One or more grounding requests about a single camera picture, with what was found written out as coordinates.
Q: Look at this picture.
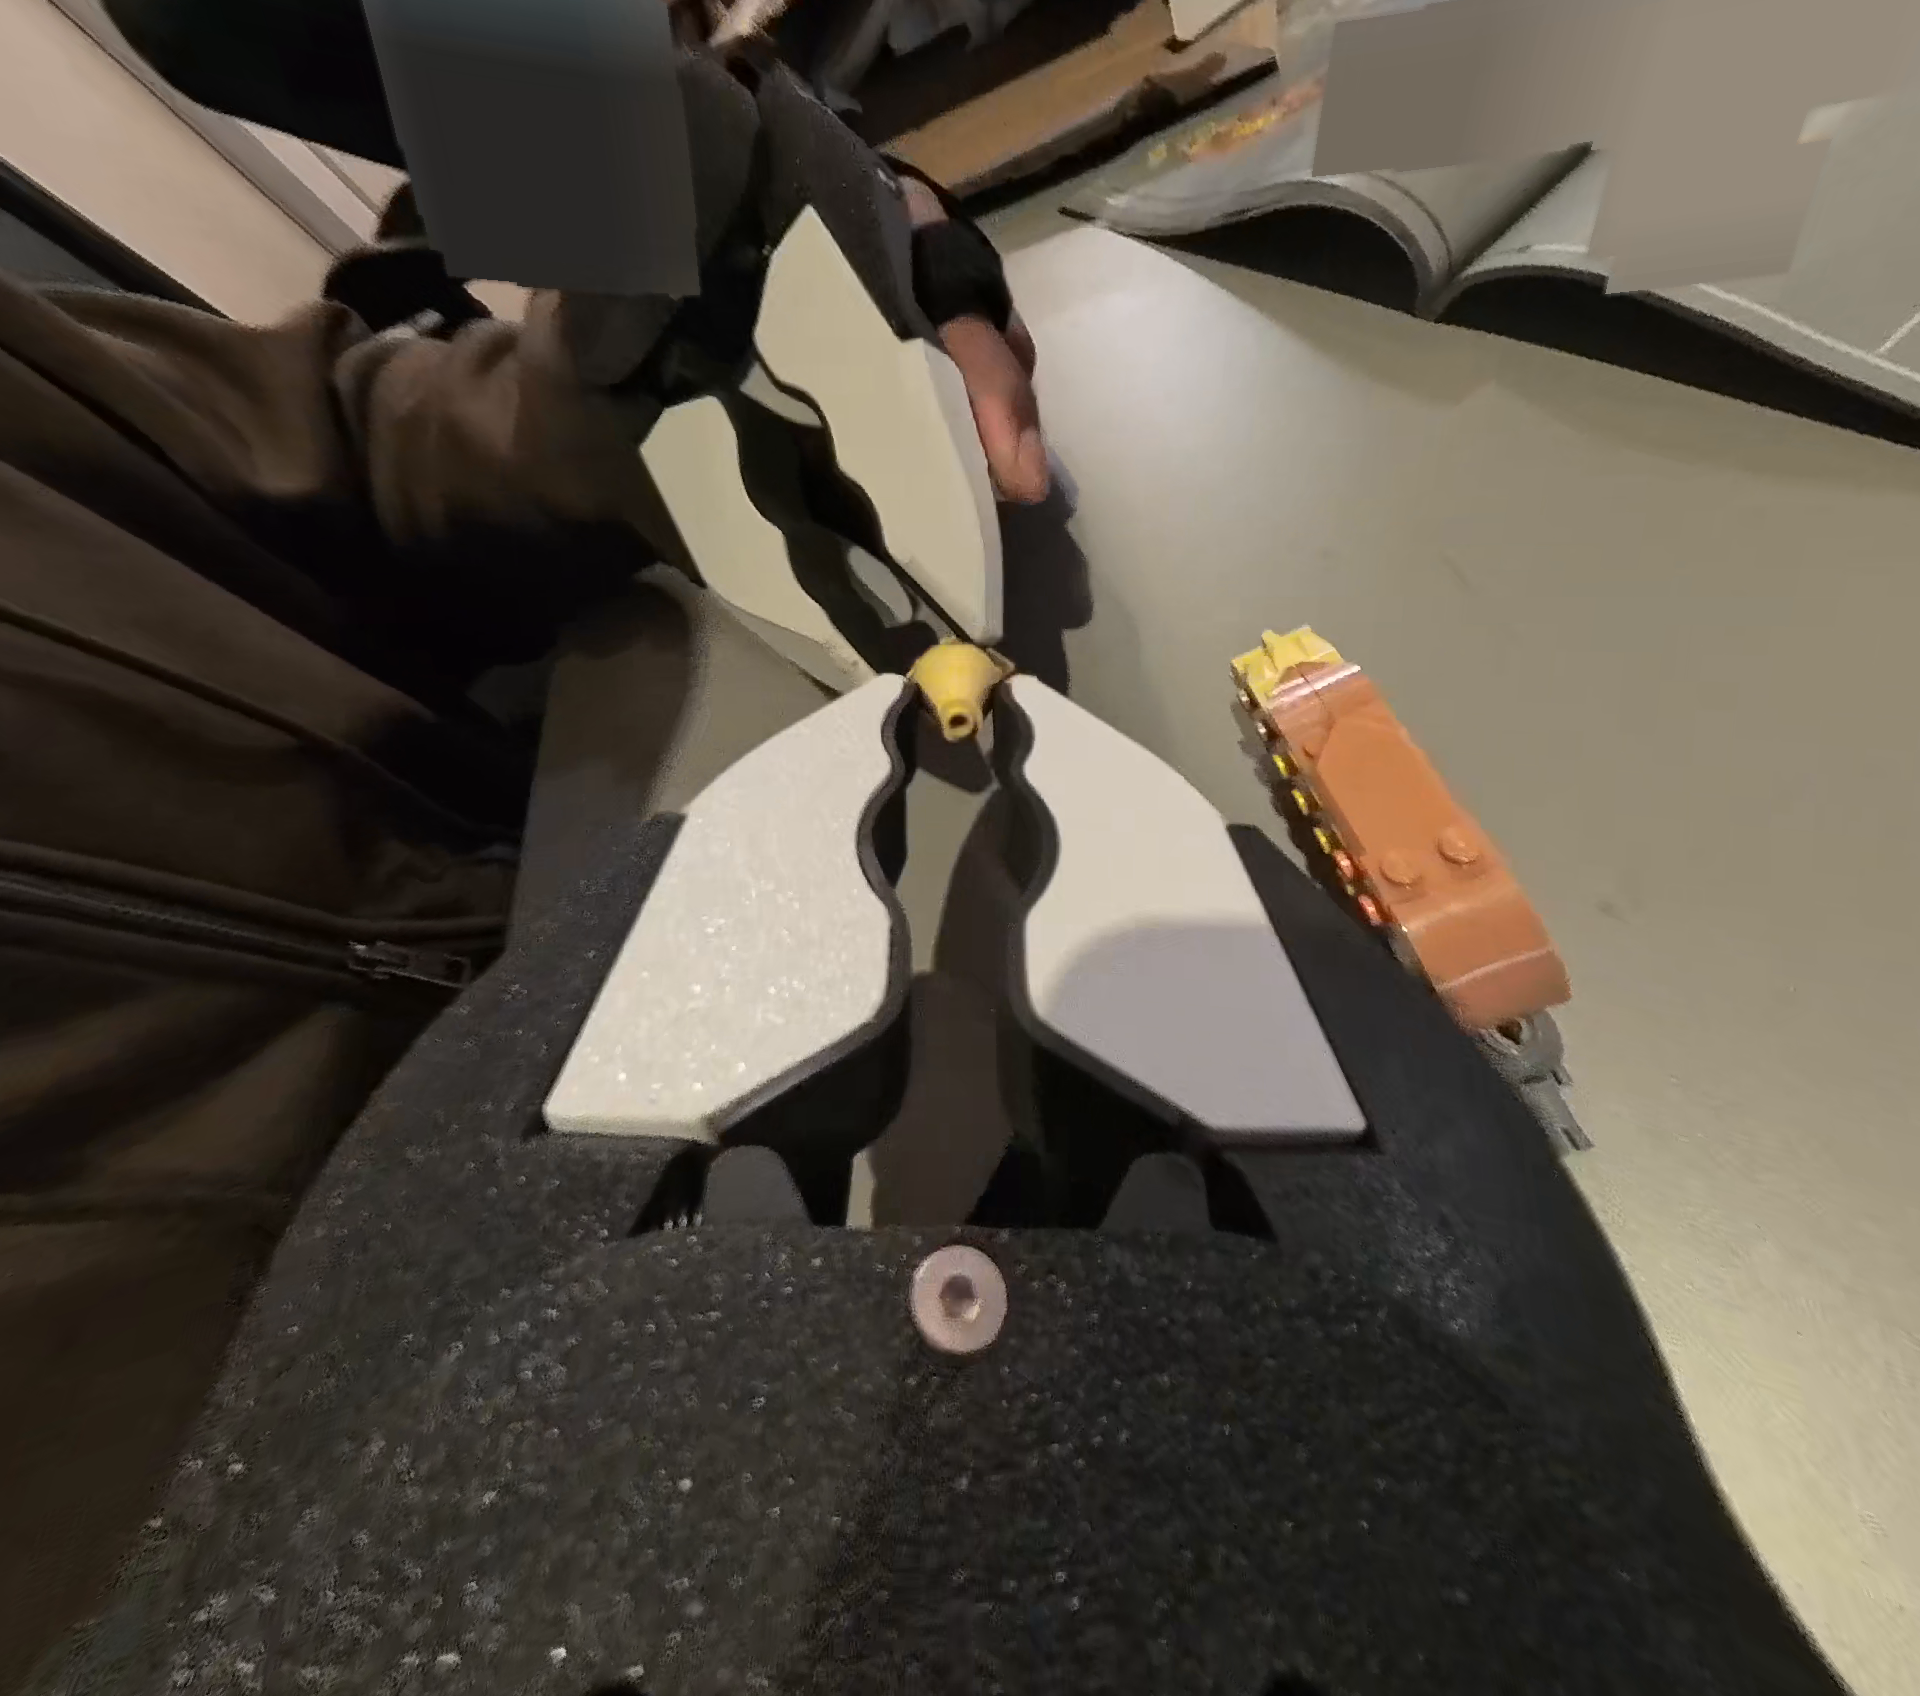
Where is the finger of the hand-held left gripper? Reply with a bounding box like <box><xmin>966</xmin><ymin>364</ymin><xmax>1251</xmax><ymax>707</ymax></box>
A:
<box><xmin>635</xmin><ymin>381</ymin><xmax>909</xmax><ymax>695</ymax></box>
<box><xmin>744</xmin><ymin>202</ymin><xmax>1008</xmax><ymax>664</ymax></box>

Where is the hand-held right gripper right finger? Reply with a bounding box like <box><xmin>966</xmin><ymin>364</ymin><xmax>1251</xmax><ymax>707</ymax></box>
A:
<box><xmin>992</xmin><ymin>676</ymin><xmax>1372</xmax><ymax>1146</ymax></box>

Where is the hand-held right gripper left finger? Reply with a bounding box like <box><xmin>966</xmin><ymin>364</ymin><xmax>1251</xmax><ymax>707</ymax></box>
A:
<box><xmin>542</xmin><ymin>676</ymin><xmax>918</xmax><ymax>1150</ymax></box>

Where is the small cone toy brick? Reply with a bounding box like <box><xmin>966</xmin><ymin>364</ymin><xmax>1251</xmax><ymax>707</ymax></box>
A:
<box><xmin>905</xmin><ymin>640</ymin><xmax>1011</xmax><ymax>740</ymax></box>

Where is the brown toy brick assembly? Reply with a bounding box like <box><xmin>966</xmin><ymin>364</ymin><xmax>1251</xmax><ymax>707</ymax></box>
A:
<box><xmin>1229</xmin><ymin>626</ymin><xmax>1596</xmax><ymax>1154</ymax></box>

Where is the person's left forearm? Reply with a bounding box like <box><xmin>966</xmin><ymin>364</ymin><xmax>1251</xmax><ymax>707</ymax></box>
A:
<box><xmin>0</xmin><ymin>240</ymin><xmax>708</xmax><ymax>678</ymax></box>

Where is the grey desk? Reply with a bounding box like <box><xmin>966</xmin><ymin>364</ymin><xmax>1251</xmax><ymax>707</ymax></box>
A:
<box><xmin>509</xmin><ymin>210</ymin><xmax>1920</xmax><ymax>1696</ymax></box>

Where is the person's left hand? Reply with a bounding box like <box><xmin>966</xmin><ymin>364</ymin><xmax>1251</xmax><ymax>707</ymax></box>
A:
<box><xmin>936</xmin><ymin>307</ymin><xmax>1052</xmax><ymax>508</ymax></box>

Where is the grey instruction booklet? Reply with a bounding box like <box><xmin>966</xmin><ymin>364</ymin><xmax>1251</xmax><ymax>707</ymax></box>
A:
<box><xmin>1062</xmin><ymin>135</ymin><xmax>1920</xmax><ymax>447</ymax></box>

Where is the person's brown jacket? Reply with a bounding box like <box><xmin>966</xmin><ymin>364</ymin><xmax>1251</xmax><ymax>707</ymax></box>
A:
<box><xmin>0</xmin><ymin>436</ymin><xmax>542</xmax><ymax>1696</ymax></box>

